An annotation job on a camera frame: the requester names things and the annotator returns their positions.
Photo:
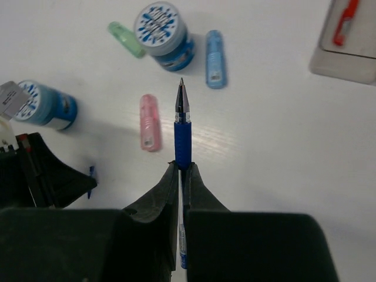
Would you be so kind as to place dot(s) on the blue pen cap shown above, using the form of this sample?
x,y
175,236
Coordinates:
x,y
93,181

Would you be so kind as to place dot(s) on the pink correction tape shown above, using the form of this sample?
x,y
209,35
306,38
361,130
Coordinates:
x,y
150,134

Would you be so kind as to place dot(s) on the blue jar near back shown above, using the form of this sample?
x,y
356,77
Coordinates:
x,y
164,35

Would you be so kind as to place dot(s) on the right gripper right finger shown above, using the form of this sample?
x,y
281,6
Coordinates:
x,y
224,245

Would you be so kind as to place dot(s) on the blue jar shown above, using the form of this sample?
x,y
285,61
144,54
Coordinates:
x,y
164,35
46,106

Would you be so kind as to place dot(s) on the blue jar near centre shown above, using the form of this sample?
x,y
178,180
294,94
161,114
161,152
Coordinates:
x,y
46,106

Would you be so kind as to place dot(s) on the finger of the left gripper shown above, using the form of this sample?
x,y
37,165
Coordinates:
x,y
32,176

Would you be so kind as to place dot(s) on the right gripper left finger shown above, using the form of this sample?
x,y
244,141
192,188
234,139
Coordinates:
x,y
137,243

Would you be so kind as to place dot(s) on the red pen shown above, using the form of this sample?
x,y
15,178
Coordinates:
x,y
344,23

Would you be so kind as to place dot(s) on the green correction tape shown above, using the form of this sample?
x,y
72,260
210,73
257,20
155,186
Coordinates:
x,y
126,38

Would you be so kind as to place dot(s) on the blue correction tape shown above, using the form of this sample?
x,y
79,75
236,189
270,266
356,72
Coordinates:
x,y
216,72

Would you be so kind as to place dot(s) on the blue pen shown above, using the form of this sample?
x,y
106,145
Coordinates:
x,y
183,158

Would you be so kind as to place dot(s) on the clear three-compartment organizer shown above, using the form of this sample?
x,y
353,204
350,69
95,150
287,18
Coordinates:
x,y
355,60

